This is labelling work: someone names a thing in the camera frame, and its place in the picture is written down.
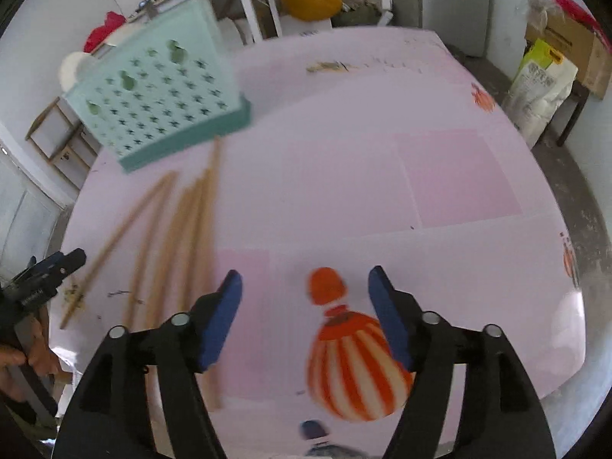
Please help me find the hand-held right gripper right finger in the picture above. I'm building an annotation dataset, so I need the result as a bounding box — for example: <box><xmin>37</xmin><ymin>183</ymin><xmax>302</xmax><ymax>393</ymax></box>
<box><xmin>368</xmin><ymin>265</ymin><xmax>558</xmax><ymax>459</ymax></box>

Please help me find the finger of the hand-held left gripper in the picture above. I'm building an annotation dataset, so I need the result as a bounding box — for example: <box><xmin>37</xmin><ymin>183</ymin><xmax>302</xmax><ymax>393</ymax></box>
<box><xmin>29</xmin><ymin>247</ymin><xmax>88</xmax><ymax>284</ymax></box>

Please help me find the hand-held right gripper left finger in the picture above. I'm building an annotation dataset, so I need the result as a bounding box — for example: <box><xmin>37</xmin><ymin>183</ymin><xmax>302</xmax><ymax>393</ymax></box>
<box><xmin>52</xmin><ymin>269</ymin><xmax>244</xmax><ymax>459</ymax></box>

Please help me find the pile of wooden chopsticks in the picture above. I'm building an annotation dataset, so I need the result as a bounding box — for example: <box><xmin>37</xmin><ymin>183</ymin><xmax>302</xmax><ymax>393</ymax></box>
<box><xmin>60</xmin><ymin>136</ymin><xmax>225</xmax><ymax>409</ymax></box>

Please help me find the teal star-cutout utensil holder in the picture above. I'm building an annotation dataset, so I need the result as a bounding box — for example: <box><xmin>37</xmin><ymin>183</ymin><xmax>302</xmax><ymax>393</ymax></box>
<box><xmin>63</xmin><ymin>0</ymin><xmax>252</xmax><ymax>174</ymax></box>

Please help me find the person's left hand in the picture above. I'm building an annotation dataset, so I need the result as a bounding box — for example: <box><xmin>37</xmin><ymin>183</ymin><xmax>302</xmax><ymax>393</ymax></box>
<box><xmin>0</xmin><ymin>306</ymin><xmax>62</xmax><ymax>402</ymax></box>

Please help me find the white door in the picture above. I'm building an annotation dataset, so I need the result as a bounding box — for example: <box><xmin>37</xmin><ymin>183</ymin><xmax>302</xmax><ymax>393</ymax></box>
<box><xmin>0</xmin><ymin>124</ymin><xmax>65</xmax><ymax>278</ymax></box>

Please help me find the wooden chair with dark seat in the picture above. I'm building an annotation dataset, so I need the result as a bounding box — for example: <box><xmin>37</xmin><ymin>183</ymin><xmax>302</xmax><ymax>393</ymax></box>
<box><xmin>26</xmin><ymin>96</ymin><xmax>101</xmax><ymax>192</ymax></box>

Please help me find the pink printed tablecloth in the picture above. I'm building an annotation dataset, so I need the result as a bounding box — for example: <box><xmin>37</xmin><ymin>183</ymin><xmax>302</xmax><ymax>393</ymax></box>
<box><xmin>48</xmin><ymin>26</ymin><xmax>586</xmax><ymax>459</ymax></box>

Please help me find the yellow and white rice bag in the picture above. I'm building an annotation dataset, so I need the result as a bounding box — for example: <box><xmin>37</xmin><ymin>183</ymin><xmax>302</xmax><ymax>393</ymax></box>
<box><xmin>502</xmin><ymin>38</ymin><xmax>579</xmax><ymax>149</ymax></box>

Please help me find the dark stool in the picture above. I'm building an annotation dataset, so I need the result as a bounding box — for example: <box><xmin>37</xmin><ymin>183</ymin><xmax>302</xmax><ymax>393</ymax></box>
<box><xmin>555</xmin><ymin>79</ymin><xmax>591</xmax><ymax>148</ymax></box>

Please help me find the grey refrigerator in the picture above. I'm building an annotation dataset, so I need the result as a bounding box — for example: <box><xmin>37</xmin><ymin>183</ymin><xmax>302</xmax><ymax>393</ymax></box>
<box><xmin>389</xmin><ymin>0</ymin><xmax>493</xmax><ymax>58</ymax></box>

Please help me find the large cardboard box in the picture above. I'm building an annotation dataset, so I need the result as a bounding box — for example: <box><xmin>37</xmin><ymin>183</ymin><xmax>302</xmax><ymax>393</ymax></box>
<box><xmin>525</xmin><ymin>7</ymin><xmax>612</xmax><ymax>101</ymax></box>

